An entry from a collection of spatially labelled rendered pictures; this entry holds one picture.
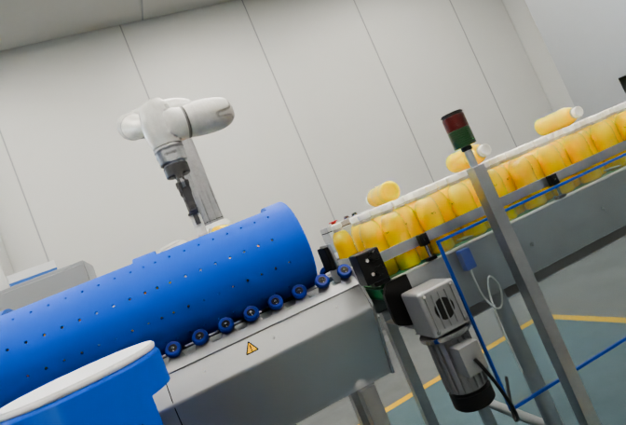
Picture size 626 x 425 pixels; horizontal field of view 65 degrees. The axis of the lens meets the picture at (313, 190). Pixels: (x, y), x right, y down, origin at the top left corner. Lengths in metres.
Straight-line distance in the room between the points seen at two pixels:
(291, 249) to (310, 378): 0.37
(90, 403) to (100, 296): 0.56
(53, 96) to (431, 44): 3.71
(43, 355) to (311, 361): 0.68
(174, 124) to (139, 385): 0.86
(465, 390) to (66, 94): 3.92
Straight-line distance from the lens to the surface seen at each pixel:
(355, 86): 5.04
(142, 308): 1.39
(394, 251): 1.44
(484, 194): 1.40
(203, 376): 1.42
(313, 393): 1.52
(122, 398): 0.91
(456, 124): 1.39
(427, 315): 1.31
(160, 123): 1.55
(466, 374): 1.35
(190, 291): 1.39
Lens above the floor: 1.11
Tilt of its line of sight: 4 degrees up
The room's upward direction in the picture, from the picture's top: 23 degrees counter-clockwise
